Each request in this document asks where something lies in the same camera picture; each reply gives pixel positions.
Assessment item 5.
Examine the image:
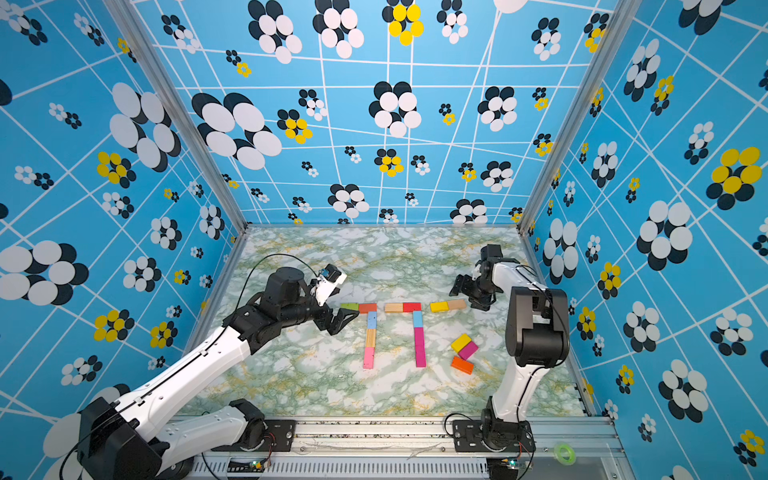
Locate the orange block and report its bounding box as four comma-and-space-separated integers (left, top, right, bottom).
451, 356, 474, 375

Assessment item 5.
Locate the red block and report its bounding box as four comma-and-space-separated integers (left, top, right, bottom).
402, 302, 422, 313

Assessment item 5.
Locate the orange-red block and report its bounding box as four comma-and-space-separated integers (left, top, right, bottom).
358, 303, 378, 313

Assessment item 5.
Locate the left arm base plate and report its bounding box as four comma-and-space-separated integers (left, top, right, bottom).
214, 419, 297, 453

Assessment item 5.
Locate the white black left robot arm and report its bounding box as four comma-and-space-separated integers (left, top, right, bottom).
71, 264, 358, 479

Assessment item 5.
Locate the natural wood block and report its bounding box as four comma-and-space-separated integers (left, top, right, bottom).
447, 299, 467, 310
365, 329, 377, 348
384, 303, 404, 313

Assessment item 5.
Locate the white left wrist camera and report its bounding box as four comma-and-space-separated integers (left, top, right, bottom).
314, 264, 347, 306

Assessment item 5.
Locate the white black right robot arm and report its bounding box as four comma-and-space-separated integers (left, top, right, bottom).
450, 244, 570, 452

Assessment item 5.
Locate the green tape roll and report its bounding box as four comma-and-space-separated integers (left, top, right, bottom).
553, 443, 577, 466

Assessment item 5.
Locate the aluminium frame post left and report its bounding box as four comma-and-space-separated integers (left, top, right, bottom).
104, 1, 247, 235

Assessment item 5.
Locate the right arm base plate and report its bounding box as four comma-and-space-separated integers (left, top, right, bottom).
449, 419, 536, 454

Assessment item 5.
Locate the pink block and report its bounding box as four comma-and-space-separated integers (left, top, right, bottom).
363, 347, 375, 370

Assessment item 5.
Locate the aluminium frame post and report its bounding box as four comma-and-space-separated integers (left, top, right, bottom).
104, 1, 247, 235
518, 0, 642, 235

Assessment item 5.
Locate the magenta block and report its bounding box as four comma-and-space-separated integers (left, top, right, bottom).
414, 327, 425, 350
458, 341, 478, 361
414, 345, 427, 368

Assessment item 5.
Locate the yellow block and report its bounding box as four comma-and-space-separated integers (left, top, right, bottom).
451, 334, 472, 353
430, 301, 451, 313

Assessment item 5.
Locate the aluminium frame post right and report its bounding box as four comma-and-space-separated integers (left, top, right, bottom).
518, 0, 642, 235

